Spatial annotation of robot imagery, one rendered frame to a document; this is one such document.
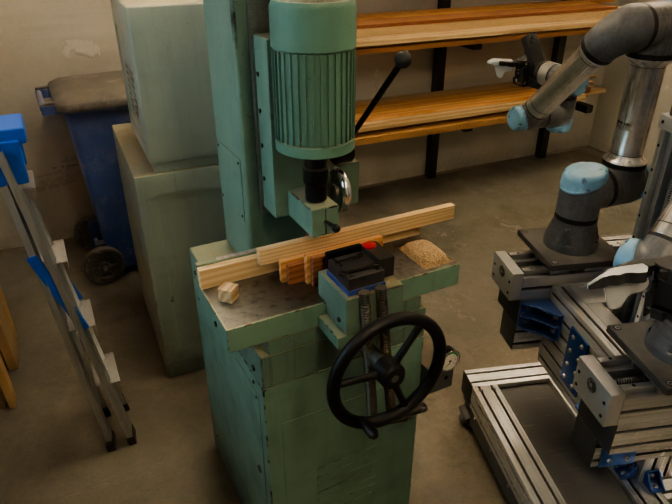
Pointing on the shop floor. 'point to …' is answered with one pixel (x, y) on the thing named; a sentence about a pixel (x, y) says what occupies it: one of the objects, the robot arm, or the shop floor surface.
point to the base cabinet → (305, 432)
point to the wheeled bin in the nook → (96, 166)
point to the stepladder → (59, 283)
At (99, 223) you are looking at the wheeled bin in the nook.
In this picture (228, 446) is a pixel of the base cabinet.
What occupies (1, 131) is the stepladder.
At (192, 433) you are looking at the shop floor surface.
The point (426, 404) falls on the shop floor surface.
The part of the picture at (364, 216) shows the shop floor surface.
